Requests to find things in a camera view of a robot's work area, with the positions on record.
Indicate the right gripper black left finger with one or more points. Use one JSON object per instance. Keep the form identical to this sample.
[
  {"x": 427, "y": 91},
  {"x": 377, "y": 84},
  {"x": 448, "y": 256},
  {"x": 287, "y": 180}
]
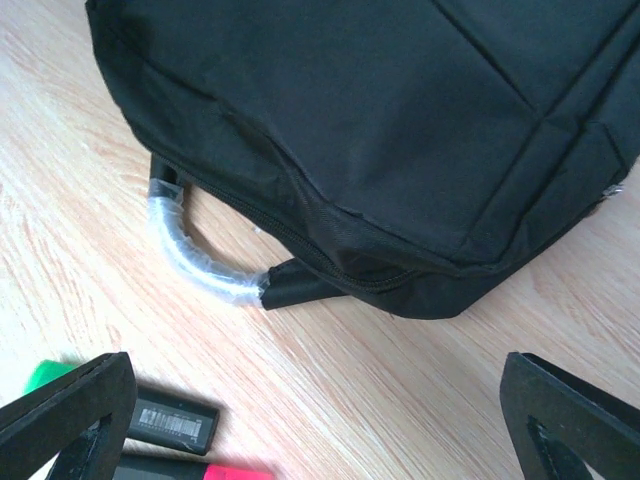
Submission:
[{"x": 80, "y": 420}]

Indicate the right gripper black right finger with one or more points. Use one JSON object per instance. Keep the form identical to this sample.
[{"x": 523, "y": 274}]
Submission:
[{"x": 563, "y": 427}]

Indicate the pink highlighter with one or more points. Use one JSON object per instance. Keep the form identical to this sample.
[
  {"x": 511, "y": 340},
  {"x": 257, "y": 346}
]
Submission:
[{"x": 143, "y": 467}]

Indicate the green highlighter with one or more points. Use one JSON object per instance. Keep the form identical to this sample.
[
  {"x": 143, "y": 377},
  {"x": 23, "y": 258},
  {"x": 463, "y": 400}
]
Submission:
[{"x": 159, "y": 418}]

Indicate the black student bag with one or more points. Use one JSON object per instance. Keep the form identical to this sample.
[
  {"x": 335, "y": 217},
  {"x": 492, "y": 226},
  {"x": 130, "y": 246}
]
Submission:
[{"x": 411, "y": 154}]

